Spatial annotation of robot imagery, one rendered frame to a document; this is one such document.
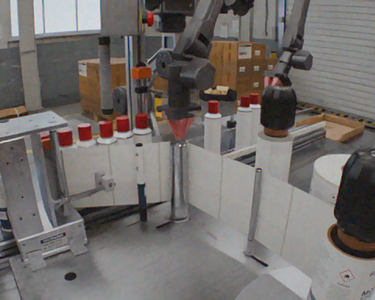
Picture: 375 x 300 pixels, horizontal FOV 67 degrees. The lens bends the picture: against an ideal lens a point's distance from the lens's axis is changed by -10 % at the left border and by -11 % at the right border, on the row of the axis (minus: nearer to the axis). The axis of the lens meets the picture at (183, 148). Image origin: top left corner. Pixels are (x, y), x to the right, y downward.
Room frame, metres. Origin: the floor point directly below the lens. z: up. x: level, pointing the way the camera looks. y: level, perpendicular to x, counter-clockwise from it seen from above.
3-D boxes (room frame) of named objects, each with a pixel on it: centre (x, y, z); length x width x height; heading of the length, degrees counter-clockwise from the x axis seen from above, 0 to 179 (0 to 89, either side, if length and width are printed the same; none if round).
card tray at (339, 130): (1.48, -0.76, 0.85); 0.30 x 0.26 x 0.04; 128
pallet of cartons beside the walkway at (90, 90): (4.75, 1.01, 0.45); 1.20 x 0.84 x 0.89; 40
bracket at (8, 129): (0.52, 0.29, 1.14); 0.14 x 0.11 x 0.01; 128
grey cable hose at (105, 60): (0.84, 0.21, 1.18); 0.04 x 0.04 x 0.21
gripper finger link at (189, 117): (0.78, 0.02, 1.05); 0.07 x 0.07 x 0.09; 38
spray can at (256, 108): (1.08, -0.24, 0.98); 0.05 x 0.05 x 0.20
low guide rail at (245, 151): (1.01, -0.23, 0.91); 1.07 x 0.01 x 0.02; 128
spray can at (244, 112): (1.03, -0.20, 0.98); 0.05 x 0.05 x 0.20
